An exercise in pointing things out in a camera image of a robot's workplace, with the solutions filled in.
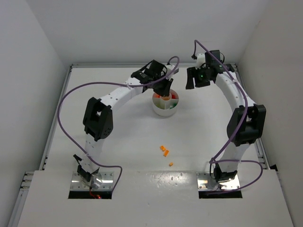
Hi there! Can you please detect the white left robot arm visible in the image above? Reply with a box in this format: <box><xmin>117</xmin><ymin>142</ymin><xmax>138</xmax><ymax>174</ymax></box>
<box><xmin>77</xmin><ymin>60</ymin><xmax>178</xmax><ymax>183</ymax></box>

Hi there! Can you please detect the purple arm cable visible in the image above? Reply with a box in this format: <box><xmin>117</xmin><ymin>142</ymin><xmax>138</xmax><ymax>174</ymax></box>
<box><xmin>190</xmin><ymin>40</ymin><xmax>264</xmax><ymax>194</ymax></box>
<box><xmin>57</xmin><ymin>56</ymin><xmax>180</xmax><ymax>192</ymax></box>

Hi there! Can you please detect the aluminium frame rail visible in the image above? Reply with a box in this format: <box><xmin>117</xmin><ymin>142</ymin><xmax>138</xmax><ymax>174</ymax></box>
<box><xmin>233</xmin><ymin>63</ymin><xmax>269</xmax><ymax>170</ymax></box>

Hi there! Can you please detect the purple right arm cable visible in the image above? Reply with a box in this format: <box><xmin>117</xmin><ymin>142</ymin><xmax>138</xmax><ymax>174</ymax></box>
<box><xmin>190</xmin><ymin>40</ymin><xmax>264</xmax><ymax>194</ymax></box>

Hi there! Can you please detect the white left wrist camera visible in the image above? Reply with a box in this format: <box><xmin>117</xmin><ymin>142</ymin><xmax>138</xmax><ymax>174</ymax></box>
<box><xmin>165</xmin><ymin>64</ymin><xmax>179</xmax><ymax>75</ymax></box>

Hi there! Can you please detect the metal base plate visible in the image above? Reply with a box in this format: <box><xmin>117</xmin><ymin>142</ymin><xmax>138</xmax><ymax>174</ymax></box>
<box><xmin>196</xmin><ymin>172</ymin><xmax>240</xmax><ymax>191</ymax></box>
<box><xmin>70</xmin><ymin>172</ymin><xmax>114</xmax><ymax>192</ymax></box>

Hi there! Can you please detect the white divided round container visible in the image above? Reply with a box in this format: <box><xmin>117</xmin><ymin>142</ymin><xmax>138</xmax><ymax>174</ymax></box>
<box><xmin>152</xmin><ymin>89</ymin><xmax>179</xmax><ymax>117</ymax></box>

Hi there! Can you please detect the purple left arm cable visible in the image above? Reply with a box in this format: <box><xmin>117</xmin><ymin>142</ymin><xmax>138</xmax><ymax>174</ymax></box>
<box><xmin>57</xmin><ymin>56</ymin><xmax>180</xmax><ymax>192</ymax></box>

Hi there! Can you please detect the yellow long lego brick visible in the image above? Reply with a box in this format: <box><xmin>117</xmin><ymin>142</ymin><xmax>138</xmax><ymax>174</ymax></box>
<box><xmin>163</xmin><ymin>150</ymin><xmax>169</xmax><ymax>157</ymax></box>

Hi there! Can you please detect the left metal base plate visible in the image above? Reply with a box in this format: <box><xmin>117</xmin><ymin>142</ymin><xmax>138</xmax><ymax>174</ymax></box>
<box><xmin>70</xmin><ymin>172</ymin><xmax>114</xmax><ymax>192</ymax></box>

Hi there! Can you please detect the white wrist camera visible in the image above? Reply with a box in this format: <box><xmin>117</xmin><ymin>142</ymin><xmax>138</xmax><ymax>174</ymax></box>
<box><xmin>196</xmin><ymin>53</ymin><xmax>205</xmax><ymax>69</ymax></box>
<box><xmin>165</xmin><ymin>64</ymin><xmax>179</xmax><ymax>75</ymax></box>

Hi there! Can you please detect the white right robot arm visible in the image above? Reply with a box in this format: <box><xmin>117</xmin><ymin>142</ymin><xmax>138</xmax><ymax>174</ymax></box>
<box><xmin>186</xmin><ymin>50</ymin><xmax>267</xmax><ymax>182</ymax></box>

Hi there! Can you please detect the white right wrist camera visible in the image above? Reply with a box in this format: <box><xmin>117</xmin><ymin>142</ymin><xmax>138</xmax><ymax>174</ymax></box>
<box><xmin>196</xmin><ymin>53</ymin><xmax>205</xmax><ymax>69</ymax></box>

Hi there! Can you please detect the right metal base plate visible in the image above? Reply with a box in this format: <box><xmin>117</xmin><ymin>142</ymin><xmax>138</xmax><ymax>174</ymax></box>
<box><xmin>196</xmin><ymin>172</ymin><xmax>240</xmax><ymax>191</ymax></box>

